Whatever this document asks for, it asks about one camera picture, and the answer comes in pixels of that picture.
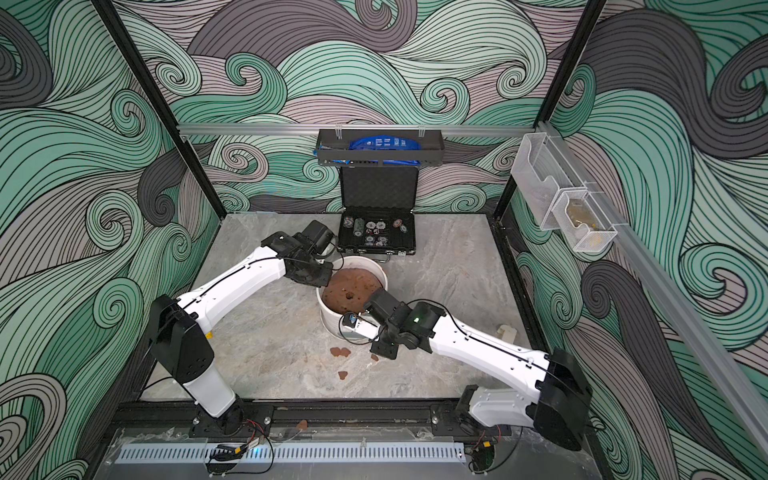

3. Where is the white ceramic pot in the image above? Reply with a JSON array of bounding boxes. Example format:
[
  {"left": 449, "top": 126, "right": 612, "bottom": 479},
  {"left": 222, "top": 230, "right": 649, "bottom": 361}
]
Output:
[{"left": 316, "top": 255, "right": 388, "bottom": 343}]

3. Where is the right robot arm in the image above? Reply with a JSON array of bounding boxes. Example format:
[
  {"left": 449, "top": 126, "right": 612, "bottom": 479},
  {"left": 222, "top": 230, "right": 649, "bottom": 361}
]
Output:
[{"left": 339, "top": 288, "right": 593, "bottom": 451}]

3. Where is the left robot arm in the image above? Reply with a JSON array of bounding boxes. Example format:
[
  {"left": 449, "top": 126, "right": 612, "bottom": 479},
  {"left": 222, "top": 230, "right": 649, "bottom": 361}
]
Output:
[{"left": 149, "top": 220, "right": 334, "bottom": 424}]

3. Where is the brown mud in pot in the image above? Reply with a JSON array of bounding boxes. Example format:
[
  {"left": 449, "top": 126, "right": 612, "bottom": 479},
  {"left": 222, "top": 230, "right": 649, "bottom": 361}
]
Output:
[{"left": 321, "top": 268, "right": 383, "bottom": 314}]

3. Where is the black poker chip case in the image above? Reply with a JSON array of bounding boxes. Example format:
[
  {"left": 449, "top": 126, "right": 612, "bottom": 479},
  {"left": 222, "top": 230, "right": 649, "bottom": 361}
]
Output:
[{"left": 338, "top": 166, "right": 419, "bottom": 256}]

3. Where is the small white object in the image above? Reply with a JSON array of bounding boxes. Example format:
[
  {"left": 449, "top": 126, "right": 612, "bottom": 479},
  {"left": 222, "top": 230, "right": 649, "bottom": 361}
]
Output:
[{"left": 496, "top": 324, "right": 518, "bottom": 344}]

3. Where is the blue item in tray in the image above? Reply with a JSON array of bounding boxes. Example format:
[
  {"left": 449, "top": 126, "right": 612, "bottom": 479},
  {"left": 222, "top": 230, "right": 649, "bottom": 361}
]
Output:
[{"left": 348, "top": 135, "right": 421, "bottom": 151}]

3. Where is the small clear plastic bin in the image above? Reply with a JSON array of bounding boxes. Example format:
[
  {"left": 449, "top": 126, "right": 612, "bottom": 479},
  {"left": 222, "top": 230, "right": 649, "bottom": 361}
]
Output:
[{"left": 551, "top": 189, "right": 618, "bottom": 254}]

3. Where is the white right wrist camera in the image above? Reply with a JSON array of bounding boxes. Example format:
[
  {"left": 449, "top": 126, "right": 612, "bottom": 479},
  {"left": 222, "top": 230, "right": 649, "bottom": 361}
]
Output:
[{"left": 339, "top": 312, "right": 380, "bottom": 343}]

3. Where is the black wall shelf tray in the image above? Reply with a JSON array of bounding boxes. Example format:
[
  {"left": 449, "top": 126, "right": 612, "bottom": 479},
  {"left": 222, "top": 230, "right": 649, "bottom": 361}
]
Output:
[{"left": 314, "top": 128, "right": 446, "bottom": 168}]

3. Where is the aluminium wall rail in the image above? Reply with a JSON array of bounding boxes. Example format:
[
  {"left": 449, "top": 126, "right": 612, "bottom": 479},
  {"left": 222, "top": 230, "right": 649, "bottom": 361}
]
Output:
[{"left": 177, "top": 122, "right": 536, "bottom": 139}]

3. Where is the white perforated cable duct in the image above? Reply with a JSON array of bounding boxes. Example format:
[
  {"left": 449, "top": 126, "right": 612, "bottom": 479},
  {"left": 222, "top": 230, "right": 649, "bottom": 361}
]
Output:
[{"left": 114, "top": 442, "right": 467, "bottom": 465}]

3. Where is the clear plastic wall bin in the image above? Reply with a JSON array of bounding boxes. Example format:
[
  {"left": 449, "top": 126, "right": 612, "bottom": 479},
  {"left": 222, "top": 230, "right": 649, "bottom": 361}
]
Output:
[{"left": 511, "top": 132, "right": 586, "bottom": 230}]

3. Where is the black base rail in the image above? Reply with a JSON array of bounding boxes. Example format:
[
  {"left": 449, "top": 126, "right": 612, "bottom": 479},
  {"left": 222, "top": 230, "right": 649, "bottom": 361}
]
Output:
[{"left": 110, "top": 398, "right": 515, "bottom": 442}]

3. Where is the side aluminium rail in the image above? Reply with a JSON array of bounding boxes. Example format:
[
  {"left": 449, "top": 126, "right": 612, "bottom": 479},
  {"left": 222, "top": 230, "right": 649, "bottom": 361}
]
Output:
[{"left": 536, "top": 121, "right": 767, "bottom": 456}]

